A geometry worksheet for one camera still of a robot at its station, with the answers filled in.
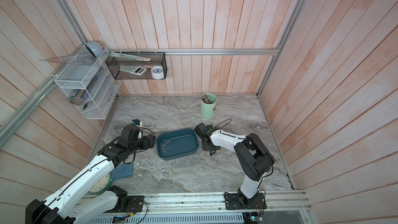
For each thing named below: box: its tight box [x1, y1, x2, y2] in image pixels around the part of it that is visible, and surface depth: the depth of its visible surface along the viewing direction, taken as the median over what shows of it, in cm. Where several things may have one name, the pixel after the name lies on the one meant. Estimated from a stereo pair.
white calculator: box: [119, 65, 148, 76], surface depth 100 cm
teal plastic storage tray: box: [156, 128, 199, 161], surface depth 95 cm
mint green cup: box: [200, 92, 218, 120], surface depth 103 cm
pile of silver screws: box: [160, 140, 172, 154], surface depth 94 cm
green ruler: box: [109, 51, 152, 62], surface depth 93 cm
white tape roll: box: [150, 65, 165, 80], surface depth 97 cm
